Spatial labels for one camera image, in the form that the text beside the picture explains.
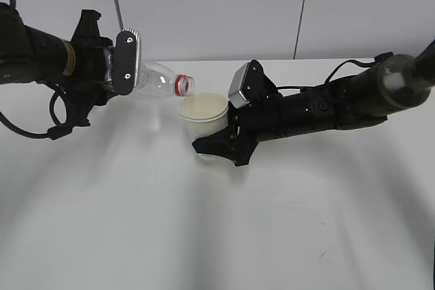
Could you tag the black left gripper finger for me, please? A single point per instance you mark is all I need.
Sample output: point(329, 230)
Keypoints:
point(78, 106)
point(87, 27)

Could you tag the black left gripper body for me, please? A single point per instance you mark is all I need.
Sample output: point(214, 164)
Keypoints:
point(87, 82)

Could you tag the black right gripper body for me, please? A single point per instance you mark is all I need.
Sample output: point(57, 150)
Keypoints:
point(252, 124)

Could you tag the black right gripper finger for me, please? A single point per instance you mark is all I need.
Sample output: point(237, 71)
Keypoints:
point(221, 144)

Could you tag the white paper cup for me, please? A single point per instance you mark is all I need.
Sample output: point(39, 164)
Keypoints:
point(204, 114)

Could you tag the clear Nongfu Spring water bottle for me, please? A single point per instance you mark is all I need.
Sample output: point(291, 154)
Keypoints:
point(155, 81)

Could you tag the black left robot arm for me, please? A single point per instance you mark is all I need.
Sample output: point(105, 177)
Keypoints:
point(30, 55)

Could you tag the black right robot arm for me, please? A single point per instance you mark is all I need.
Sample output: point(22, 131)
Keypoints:
point(389, 84)

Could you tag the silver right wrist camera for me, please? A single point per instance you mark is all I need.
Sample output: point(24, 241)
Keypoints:
point(250, 84)

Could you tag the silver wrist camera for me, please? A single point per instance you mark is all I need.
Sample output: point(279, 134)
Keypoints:
point(250, 84)
point(126, 62)

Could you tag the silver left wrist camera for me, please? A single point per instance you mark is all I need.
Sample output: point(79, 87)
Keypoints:
point(126, 62)

